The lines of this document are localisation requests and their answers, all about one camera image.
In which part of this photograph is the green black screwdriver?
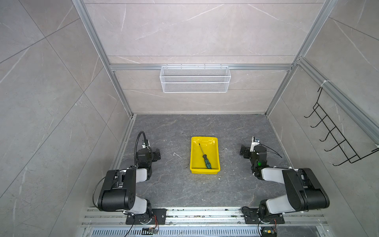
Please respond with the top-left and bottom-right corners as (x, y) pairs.
(198, 143), (212, 169)

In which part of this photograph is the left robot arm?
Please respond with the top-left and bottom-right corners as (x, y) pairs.
(92, 147), (160, 219)

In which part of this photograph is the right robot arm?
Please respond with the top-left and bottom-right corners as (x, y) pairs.
(239, 143), (330, 220)

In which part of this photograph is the yellow plastic bin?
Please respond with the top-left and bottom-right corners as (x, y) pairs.
(190, 136), (221, 174)

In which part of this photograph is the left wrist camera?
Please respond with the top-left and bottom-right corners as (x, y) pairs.
(142, 139), (151, 149)

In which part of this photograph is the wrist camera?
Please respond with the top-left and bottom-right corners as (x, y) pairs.
(142, 139), (151, 149)
(250, 136), (260, 152)

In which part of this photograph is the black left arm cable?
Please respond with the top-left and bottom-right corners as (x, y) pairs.
(134, 131), (148, 167)

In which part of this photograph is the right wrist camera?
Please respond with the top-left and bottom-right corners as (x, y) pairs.
(250, 136), (260, 152)

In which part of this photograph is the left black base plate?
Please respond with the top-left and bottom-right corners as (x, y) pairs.
(125, 208), (167, 225)

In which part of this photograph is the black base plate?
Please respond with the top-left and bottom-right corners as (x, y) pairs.
(125, 208), (167, 225)
(241, 206), (285, 225)

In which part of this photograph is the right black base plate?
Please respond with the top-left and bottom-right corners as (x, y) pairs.
(241, 206), (285, 225)

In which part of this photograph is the aluminium mounting rail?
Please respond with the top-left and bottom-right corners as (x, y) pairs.
(75, 207), (333, 237)

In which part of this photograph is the white wire mesh basket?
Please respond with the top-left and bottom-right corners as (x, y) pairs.
(159, 66), (232, 93)

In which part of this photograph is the black wire hook rack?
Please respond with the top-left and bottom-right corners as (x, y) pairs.
(304, 87), (379, 167)

